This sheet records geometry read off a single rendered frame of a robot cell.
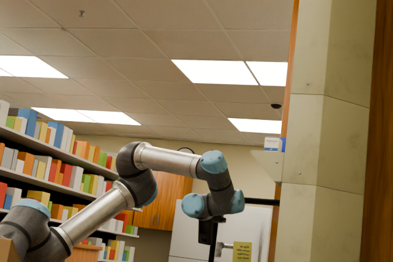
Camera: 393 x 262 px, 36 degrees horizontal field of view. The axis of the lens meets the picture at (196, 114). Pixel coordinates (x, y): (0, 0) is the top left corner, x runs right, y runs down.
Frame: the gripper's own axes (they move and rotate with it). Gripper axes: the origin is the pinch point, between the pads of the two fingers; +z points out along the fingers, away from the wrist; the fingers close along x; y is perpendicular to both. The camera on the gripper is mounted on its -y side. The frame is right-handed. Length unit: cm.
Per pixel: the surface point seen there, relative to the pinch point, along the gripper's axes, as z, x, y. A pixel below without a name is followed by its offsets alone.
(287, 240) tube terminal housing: -24.1, -29.5, -5.1
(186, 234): 463, 167, 12
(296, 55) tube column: -24, -27, 56
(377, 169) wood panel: 13, -54, 26
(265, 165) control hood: -24.1, -20.0, 18.2
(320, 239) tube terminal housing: -21.7, -39.3, -3.5
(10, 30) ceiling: 151, 224, 136
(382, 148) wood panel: 13, -55, 34
